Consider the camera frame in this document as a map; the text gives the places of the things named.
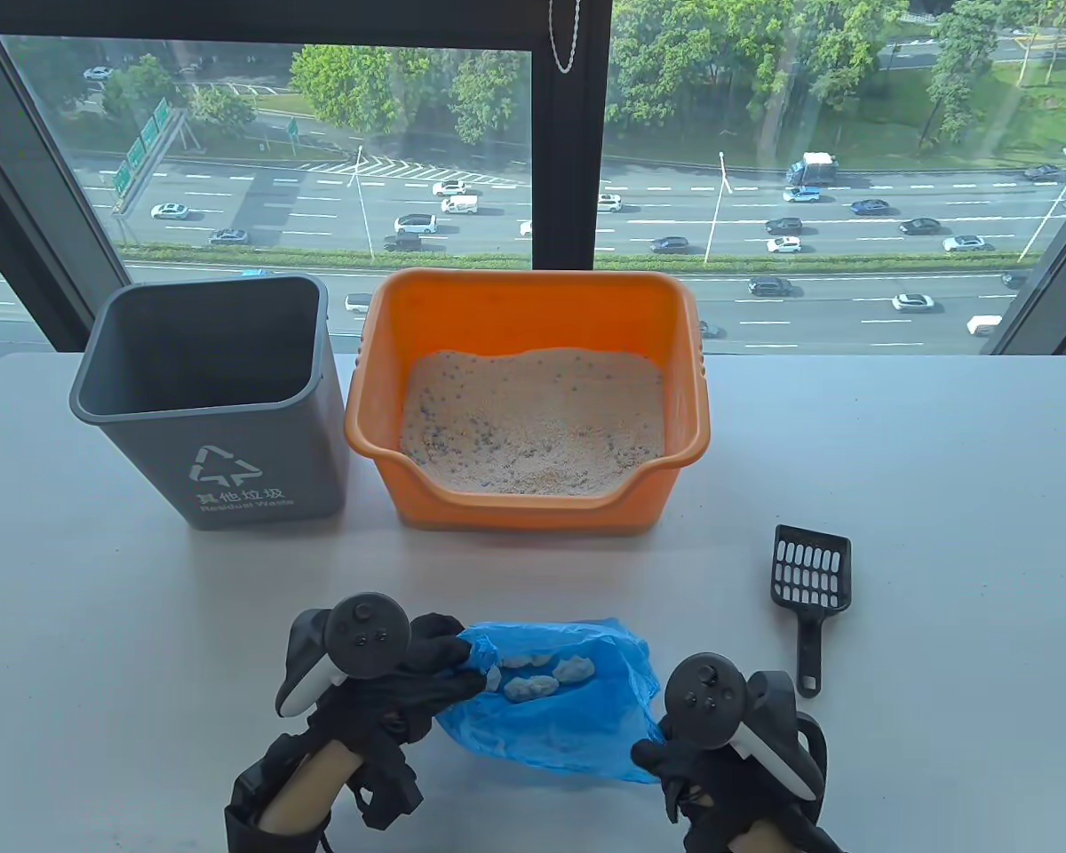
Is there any sandy cat litter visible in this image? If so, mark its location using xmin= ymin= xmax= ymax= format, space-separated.
xmin=402 ymin=348 xmax=667 ymax=496

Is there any black white right controller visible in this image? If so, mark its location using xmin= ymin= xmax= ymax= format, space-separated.
xmin=657 ymin=653 xmax=827 ymax=801

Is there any person's right hand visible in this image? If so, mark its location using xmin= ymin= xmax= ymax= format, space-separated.
xmin=632 ymin=721 xmax=845 ymax=853

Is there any green road sign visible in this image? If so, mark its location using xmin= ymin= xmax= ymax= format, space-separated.
xmin=111 ymin=98 xmax=187 ymax=214

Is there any black white controller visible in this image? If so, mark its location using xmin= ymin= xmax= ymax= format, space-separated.
xmin=275 ymin=593 xmax=410 ymax=718
xmin=657 ymin=653 xmax=827 ymax=801

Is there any black white left controller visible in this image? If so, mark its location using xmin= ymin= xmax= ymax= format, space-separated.
xmin=275 ymin=593 xmax=410 ymax=718

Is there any metal bead chain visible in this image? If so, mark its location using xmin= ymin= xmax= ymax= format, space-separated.
xmin=549 ymin=0 xmax=580 ymax=74

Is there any orange plastic litter box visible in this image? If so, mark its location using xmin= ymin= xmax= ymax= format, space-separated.
xmin=345 ymin=268 xmax=712 ymax=532

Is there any blue plastic bag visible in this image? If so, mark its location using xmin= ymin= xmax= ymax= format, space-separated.
xmin=434 ymin=618 xmax=663 ymax=785

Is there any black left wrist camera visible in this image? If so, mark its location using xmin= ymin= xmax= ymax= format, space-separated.
xmin=355 ymin=755 xmax=423 ymax=832

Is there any person's left forearm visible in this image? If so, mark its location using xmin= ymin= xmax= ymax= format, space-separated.
xmin=258 ymin=745 xmax=361 ymax=836

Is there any person's left hand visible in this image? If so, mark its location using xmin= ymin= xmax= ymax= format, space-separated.
xmin=315 ymin=611 xmax=488 ymax=756

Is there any white street lamp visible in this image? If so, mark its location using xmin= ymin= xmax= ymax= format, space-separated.
xmin=1019 ymin=147 xmax=1066 ymax=263
xmin=704 ymin=151 xmax=734 ymax=266
xmin=346 ymin=147 xmax=376 ymax=263

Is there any black slotted litter scoop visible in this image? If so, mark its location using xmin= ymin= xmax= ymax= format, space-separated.
xmin=771 ymin=524 xmax=852 ymax=698

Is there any gray plastic trash bin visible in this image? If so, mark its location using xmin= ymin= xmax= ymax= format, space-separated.
xmin=69 ymin=275 xmax=349 ymax=531

